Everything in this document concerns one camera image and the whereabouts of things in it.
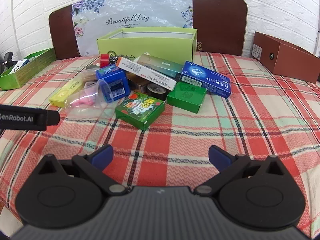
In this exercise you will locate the blue medicine box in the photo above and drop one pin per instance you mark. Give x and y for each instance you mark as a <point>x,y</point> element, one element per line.
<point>205,77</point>

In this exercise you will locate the white blue packet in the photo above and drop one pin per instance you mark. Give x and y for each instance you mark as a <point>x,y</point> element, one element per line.
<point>20,66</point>

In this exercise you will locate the dark green long box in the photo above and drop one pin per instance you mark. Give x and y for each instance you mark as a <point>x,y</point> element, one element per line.
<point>162,66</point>

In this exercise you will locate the yellow long box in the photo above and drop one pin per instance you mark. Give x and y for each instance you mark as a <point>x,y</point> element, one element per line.
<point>63,92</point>

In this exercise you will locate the green tray box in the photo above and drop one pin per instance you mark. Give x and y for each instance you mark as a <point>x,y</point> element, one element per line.
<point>32,67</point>

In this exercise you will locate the red plaid blanket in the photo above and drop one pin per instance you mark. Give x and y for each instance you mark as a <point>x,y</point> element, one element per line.
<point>225,130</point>

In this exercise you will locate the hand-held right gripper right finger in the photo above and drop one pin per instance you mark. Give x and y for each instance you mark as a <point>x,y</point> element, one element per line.
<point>219,158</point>

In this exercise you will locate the green printed box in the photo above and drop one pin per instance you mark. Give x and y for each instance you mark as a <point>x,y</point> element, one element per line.
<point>140,110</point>

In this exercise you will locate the plain green box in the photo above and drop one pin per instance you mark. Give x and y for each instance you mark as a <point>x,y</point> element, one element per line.
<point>186,95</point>

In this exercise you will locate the large light green box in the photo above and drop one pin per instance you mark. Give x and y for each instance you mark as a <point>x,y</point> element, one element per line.
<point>150,47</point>

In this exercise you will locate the red tape roll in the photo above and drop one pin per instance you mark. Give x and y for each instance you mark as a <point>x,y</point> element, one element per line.
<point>105,60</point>

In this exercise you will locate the floral plastic-wrapped mattress bag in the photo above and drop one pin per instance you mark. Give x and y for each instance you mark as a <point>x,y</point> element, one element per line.
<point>130,5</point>

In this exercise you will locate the white orange medicine box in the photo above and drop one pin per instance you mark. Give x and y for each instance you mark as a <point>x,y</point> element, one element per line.
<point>145,72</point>

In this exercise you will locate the brown wooden headboard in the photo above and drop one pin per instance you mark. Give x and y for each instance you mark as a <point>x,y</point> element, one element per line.
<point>217,22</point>

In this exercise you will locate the small blue box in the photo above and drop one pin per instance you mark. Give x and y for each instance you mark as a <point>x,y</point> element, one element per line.
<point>112,76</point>

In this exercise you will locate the black device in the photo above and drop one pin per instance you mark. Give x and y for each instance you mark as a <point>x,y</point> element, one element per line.
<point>6,61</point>

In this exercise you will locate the brown cardboard box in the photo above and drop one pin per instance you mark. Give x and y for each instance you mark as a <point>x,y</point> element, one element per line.
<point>287,60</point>

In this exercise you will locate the black tape roll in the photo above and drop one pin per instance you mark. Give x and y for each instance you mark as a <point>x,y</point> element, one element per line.
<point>156,90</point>

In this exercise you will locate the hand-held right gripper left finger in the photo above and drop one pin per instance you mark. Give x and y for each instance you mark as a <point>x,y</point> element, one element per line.
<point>102,156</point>

